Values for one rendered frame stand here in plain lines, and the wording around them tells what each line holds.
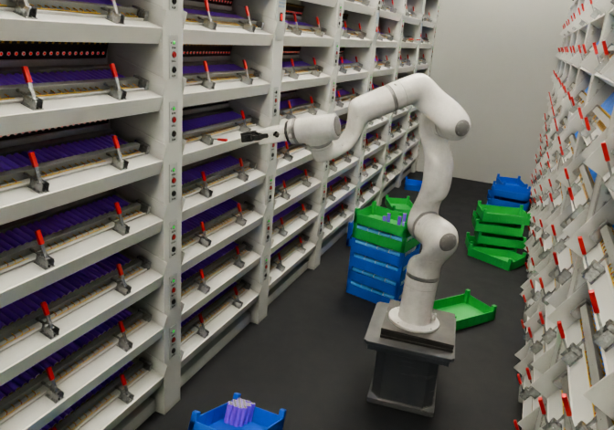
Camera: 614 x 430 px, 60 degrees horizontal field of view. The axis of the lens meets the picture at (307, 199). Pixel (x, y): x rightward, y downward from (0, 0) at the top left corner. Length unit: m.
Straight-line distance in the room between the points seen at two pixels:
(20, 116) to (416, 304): 1.41
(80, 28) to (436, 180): 1.17
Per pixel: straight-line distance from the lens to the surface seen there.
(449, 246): 1.89
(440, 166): 1.87
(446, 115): 1.78
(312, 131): 1.67
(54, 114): 1.35
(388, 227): 2.68
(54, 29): 1.34
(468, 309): 2.98
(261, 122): 2.26
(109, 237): 1.58
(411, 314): 2.04
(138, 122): 1.70
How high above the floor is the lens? 1.32
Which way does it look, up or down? 17 degrees down
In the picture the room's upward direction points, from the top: 5 degrees clockwise
